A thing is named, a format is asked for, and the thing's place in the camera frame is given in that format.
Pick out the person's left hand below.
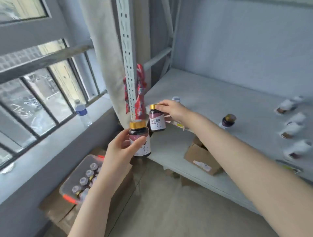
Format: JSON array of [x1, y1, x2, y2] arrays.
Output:
[[100, 129, 147, 187]]

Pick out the person's right hand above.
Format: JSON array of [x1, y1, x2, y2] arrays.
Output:
[[155, 99, 194, 127]]

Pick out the white metal shelf rack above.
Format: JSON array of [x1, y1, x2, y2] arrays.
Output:
[[115, 0, 313, 215]]

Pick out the clear bin orange handles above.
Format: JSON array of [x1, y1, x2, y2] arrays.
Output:
[[58, 154, 106, 205]]

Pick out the person's right forearm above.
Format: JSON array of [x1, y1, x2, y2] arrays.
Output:
[[186, 113, 313, 237]]

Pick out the person's left forearm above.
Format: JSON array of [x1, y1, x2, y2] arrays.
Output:
[[68, 168, 132, 237]]

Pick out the small open cardboard box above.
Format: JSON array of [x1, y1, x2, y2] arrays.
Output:
[[184, 135, 223, 176]]

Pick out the clear water bottle blue label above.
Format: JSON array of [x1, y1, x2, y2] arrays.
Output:
[[74, 99, 93, 127]]

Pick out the closed brown cardboard box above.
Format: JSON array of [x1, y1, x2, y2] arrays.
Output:
[[38, 146, 137, 235]]

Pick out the bunch of red snack strips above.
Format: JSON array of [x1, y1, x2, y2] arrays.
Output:
[[123, 64, 147, 118]]

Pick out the gray window sill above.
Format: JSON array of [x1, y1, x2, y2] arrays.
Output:
[[0, 94, 115, 205]]

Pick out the clear glass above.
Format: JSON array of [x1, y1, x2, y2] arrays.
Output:
[[0, 162, 15, 174]]

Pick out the window with metal bars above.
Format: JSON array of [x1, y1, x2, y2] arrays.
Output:
[[0, 0, 108, 171]]

